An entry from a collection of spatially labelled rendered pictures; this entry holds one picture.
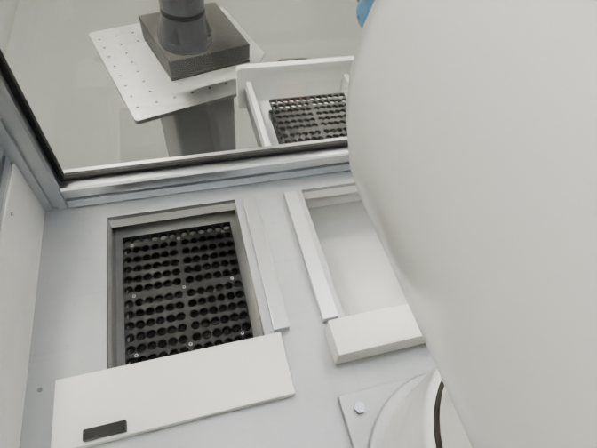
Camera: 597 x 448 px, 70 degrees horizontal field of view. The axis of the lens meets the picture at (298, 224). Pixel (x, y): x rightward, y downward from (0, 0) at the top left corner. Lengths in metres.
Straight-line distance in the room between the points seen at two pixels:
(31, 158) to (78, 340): 0.25
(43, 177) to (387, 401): 0.56
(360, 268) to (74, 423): 0.50
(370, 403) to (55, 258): 0.48
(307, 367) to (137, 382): 0.21
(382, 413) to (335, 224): 0.41
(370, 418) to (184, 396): 0.22
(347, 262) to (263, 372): 0.31
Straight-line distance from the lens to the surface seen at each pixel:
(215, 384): 0.56
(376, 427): 0.55
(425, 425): 0.41
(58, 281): 0.69
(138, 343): 0.66
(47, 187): 0.73
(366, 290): 0.78
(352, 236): 0.84
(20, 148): 0.69
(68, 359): 0.63
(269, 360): 0.57
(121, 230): 0.85
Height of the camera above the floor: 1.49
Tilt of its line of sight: 53 degrees down
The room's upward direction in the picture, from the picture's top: 8 degrees clockwise
